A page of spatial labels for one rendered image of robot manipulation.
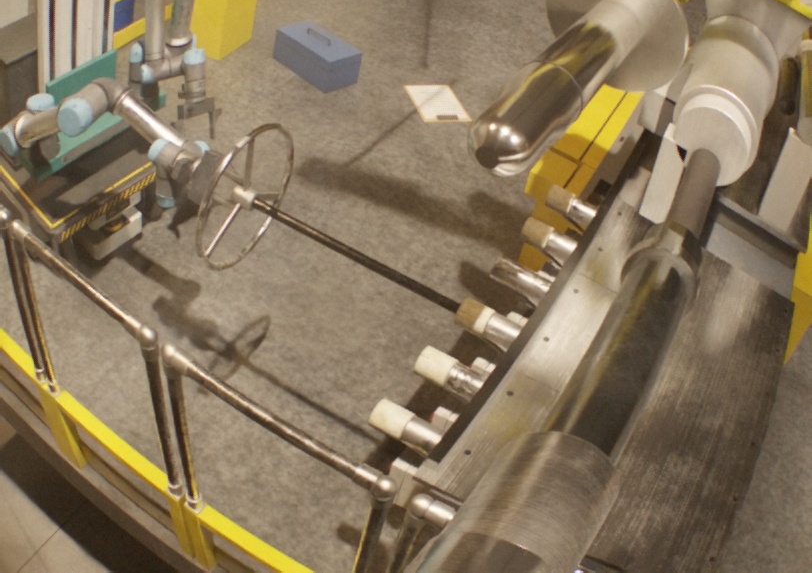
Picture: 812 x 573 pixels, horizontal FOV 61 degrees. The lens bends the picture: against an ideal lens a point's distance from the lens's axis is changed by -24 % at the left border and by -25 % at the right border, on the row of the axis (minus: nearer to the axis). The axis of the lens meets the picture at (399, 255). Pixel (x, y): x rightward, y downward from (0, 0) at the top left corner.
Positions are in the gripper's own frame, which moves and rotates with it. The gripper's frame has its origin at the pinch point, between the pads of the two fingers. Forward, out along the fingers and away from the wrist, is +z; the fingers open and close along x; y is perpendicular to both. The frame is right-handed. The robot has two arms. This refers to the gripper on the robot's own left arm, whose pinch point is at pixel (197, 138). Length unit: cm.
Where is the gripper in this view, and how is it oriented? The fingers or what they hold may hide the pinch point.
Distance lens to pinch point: 279.1
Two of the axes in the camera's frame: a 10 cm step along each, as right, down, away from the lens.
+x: 6.8, -2.9, 6.7
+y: 7.3, 2.1, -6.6
